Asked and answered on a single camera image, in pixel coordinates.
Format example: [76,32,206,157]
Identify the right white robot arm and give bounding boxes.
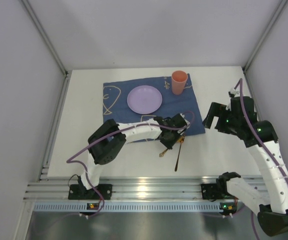
[202,96,288,237]

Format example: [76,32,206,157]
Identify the gold spoon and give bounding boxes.
[159,149,168,158]

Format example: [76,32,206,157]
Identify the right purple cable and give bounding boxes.
[233,78,288,240]

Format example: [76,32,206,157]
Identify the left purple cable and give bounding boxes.
[66,111,195,219]

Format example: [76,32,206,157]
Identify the orange plastic cup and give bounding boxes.
[171,70,188,95]

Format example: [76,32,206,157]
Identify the aluminium mounting rail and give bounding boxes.
[24,176,216,202]

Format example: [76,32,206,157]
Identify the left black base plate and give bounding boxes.
[68,184,113,200]

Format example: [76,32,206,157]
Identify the purple plastic plate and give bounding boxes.
[127,85,163,115]

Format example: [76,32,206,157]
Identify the right aluminium frame post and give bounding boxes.
[242,0,288,74]

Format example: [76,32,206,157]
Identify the blue cloth placemat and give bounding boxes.
[103,74,205,136]

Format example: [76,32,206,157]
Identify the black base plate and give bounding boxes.
[200,183,234,202]
[68,184,113,200]

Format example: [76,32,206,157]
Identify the aluminium frame post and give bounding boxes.
[19,0,68,77]
[242,0,288,74]

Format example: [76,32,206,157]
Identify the copper fork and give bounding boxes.
[174,135,185,172]

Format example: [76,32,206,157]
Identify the purple cable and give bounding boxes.
[66,111,195,219]
[233,78,288,240]

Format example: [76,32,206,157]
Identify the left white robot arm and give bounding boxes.
[78,113,191,191]

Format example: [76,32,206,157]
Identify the perforated cable duct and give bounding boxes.
[34,201,234,213]

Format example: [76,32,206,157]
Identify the left aluminium frame post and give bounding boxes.
[19,0,68,77]

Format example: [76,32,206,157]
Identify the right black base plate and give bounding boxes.
[200,183,234,202]

